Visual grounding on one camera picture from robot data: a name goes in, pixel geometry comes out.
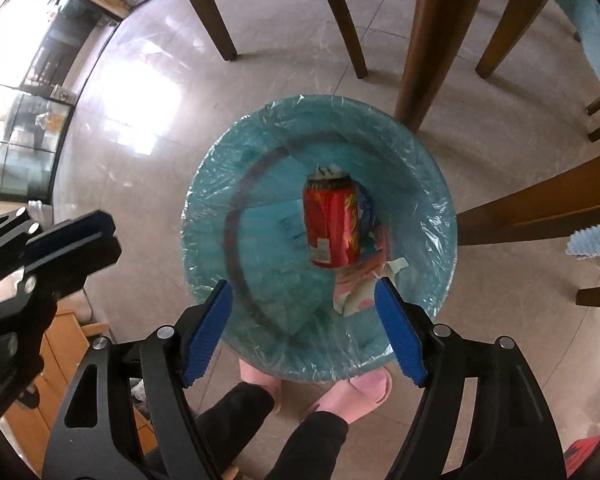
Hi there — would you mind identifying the dark framed sliding glass door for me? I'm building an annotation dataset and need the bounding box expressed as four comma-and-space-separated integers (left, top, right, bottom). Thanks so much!
0, 0, 133, 201

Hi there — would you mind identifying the teal lined waste bin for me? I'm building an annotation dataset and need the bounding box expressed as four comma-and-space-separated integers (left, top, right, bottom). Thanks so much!
180, 94, 459, 386

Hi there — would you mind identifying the person's right leg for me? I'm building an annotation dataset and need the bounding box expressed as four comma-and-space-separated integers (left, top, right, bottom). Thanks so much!
275, 410, 350, 480

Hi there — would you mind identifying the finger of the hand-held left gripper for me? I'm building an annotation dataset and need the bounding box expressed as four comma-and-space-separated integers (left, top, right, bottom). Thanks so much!
0, 207, 117, 272
0, 236, 122, 312

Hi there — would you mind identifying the orange wooden stool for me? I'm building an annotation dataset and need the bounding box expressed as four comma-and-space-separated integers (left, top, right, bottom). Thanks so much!
2, 305, 156, 461

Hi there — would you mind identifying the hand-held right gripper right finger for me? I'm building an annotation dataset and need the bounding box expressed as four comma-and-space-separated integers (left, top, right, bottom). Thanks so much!
375, 277, 568, 480

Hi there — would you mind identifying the red rug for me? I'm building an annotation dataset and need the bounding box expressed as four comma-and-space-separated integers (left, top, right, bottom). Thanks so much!
565, 435, 600, 480

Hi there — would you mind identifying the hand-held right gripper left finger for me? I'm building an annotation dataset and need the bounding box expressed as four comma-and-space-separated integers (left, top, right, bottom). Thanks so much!
42, 280, 233, 480

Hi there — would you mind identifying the wooden dining chair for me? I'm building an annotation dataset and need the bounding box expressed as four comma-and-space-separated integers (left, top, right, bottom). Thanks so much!
457, 147, 600, 307
175, 0, 368, 79
475, 0, 600, 143

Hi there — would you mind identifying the person's left leg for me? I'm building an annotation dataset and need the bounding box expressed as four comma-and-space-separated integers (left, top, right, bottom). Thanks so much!
192, 381, 276, 480

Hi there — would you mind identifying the pink slipper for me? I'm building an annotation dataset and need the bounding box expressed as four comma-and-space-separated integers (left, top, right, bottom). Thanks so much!
312, 367, 394, 427
240, 362, 284, 415

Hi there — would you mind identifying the wooden table leg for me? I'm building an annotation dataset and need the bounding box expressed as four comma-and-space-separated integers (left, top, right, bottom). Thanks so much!
394, 0, 486, 133

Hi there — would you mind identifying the pink cardboard box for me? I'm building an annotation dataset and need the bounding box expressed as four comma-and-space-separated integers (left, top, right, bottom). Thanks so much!
332, 255, 398, 317

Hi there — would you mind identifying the person's leg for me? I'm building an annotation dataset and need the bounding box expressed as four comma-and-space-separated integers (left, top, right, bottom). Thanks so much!
192, 381, 276, 480
275, 410, 350, 480

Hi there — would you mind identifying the red drink can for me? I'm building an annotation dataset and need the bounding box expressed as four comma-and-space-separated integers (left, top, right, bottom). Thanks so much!
302, 164, 363, 269

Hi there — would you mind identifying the blue printed wrapper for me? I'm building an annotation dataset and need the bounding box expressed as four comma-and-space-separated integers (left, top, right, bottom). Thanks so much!
356, 184, 382, 235

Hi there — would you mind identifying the white paper scrap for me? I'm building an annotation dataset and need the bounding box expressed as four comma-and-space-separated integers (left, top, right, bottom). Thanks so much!
380, 257, 409, 281

